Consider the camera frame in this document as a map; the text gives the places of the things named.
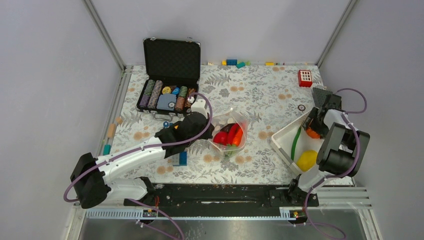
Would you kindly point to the teal block at wall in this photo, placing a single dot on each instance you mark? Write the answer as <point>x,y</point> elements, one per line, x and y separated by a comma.
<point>240,65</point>

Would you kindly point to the red toy tomato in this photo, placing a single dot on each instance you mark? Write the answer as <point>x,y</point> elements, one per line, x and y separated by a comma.
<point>221,138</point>

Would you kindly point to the clear dotted zip top bag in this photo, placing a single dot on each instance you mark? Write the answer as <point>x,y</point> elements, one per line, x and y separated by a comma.
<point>219,121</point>

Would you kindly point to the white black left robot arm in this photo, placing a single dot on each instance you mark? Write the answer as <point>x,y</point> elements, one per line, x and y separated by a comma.
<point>96,179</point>

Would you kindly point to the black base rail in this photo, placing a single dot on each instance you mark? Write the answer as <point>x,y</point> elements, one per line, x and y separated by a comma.
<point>223,200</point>

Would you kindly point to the orange toy carrot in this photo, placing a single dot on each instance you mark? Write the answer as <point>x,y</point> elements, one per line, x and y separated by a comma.
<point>237,139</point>

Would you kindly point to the white plastic food basket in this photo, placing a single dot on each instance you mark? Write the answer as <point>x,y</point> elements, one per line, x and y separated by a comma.
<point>285,145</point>

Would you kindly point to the wooden block left edge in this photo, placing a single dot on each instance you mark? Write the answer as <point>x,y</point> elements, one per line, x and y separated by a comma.
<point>111,130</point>

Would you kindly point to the red toy chili pepper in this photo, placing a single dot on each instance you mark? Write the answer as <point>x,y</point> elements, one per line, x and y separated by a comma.
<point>232,133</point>

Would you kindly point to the orange yellow toy block car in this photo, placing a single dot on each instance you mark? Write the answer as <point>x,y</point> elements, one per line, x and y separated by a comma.
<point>169,125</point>

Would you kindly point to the black poker chip case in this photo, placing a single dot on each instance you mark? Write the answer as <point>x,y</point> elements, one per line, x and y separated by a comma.
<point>173,68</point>

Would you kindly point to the green toy bean pod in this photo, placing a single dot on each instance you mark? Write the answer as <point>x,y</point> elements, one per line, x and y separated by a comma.
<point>294,143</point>

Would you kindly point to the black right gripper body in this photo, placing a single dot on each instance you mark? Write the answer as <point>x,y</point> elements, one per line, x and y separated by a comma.
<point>316,123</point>

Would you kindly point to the orange toy pumpkin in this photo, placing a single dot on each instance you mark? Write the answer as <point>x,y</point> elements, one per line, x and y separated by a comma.
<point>312,134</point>

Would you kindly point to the blue grey building block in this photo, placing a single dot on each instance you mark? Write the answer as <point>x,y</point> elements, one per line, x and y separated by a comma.
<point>180,159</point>

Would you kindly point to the floral patterned table mat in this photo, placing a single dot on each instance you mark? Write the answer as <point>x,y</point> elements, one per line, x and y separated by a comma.
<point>268,97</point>

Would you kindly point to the dark red toy food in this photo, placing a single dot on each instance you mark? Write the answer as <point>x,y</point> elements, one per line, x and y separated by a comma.
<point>227,128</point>

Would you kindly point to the teal block left edge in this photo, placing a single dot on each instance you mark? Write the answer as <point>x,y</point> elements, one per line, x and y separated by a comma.
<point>106,149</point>

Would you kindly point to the blue block at wall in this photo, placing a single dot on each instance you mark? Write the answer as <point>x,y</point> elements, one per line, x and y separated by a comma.
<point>231,62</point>

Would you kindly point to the yellow toy lemon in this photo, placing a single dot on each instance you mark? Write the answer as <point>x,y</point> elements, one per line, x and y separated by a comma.
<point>307,160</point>

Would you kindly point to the red white window block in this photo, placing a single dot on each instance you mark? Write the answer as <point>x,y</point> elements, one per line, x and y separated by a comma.
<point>305,78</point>

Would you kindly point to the dark grey building baseplate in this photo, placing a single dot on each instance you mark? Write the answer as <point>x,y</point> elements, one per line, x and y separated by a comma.
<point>319,96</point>

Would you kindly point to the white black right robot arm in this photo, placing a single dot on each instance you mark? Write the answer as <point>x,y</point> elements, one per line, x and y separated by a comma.
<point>301,188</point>

